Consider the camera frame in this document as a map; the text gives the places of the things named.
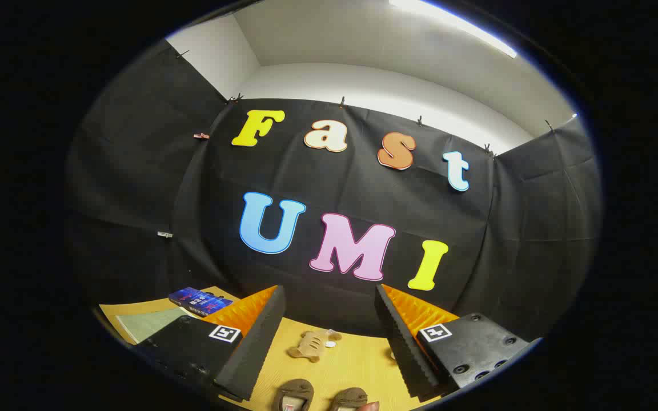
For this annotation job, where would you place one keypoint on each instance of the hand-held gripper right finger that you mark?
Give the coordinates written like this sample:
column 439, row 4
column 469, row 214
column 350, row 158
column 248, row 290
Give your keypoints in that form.
column 403, row 348

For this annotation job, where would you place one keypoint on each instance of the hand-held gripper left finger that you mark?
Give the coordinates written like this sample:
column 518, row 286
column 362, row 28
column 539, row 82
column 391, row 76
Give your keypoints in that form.
column 252, row 348

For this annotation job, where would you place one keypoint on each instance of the brown fuzzy shoe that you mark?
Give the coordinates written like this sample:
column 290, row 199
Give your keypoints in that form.
column 295, row 391
column 347, row 395

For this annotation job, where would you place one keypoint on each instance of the tan plush toy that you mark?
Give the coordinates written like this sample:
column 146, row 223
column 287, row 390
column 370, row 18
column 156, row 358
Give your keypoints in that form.
column 309, row 345

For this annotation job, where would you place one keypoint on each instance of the dark blue book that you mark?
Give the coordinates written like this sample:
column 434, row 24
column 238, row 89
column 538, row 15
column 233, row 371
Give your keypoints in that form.
column 200, row 299

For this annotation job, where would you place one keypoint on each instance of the silver metal clip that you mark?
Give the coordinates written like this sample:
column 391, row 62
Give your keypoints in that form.
column 164, row 234

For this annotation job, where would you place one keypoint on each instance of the copper metal clip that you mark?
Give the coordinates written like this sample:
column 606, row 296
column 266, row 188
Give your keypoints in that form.
column 201, row 136

